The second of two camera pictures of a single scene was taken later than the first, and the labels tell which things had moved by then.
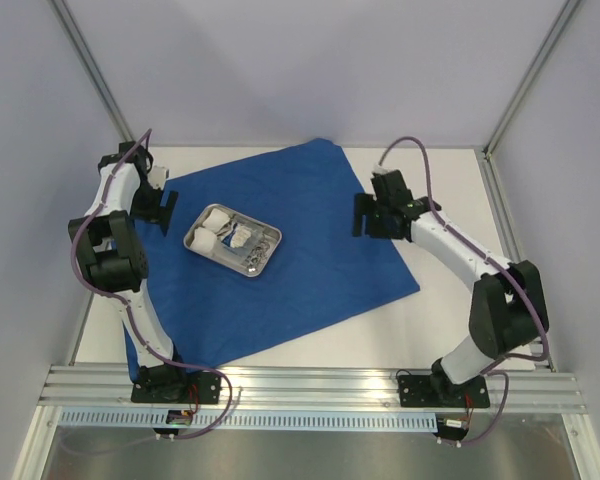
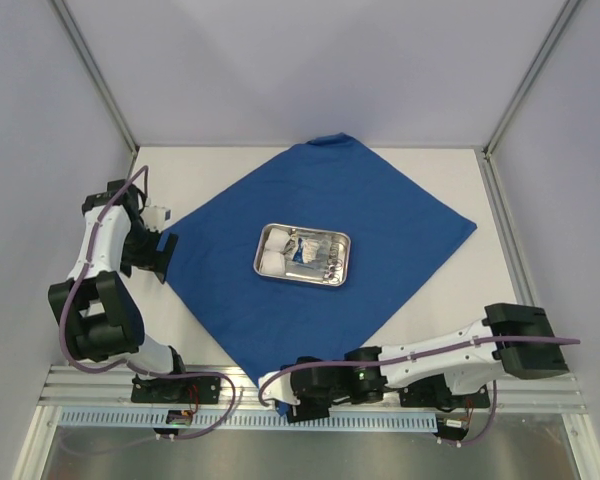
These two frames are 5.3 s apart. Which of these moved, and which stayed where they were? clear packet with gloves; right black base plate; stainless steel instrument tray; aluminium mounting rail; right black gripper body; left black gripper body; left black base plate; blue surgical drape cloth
Moved: right black gripper body; blue surgical drape cloth; clear packet with gloves; left black gripper body; stainless steel instrument tray
Stayed: right black base plate; left black base plate; aluminium mounting rail
